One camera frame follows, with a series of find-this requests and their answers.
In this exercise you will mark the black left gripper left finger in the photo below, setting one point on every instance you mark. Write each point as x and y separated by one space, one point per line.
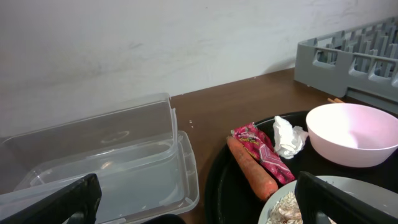
78 202

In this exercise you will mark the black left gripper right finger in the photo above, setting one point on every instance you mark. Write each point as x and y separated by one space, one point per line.
320 202

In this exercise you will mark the grey dishwasher rack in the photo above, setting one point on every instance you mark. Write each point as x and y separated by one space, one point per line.
360 63

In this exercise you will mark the rice and food scraps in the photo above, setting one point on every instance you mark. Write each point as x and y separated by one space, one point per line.
285 211

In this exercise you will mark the red snack wrapper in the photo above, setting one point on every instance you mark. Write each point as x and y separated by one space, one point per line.
259 146

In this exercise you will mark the orange carrot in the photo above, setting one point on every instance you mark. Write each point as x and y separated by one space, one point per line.
261 183

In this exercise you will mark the crumpled white tissue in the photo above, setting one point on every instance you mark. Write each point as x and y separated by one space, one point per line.
289 140

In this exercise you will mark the clear plastic bin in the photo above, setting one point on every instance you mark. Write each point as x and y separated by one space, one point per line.
59 149

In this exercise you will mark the grey plate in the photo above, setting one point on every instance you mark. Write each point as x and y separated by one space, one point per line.
376 196

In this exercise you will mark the round black tray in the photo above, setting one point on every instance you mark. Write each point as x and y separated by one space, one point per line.
230 199

